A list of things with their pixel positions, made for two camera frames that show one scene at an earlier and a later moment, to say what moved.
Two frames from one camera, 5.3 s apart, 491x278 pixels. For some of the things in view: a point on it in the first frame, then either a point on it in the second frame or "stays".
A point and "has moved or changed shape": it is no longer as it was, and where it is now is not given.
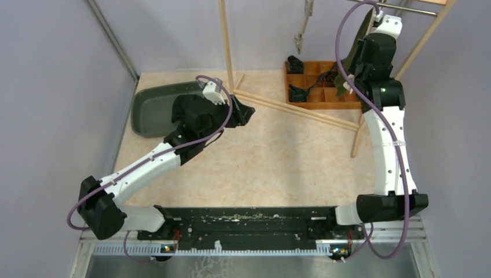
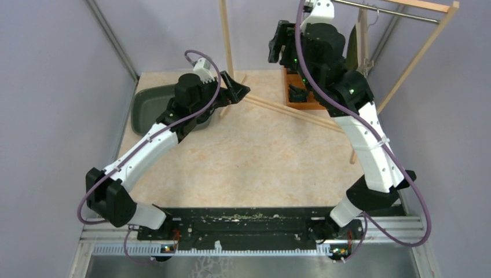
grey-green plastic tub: [151, 108] stays
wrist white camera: [391, 25] -> [322, 11]
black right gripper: [360, 48] -> [285, 35]
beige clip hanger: [373, 13] has moved or changed shape
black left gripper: [241, 113] -> [238, 91]
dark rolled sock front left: [297, 94] stays
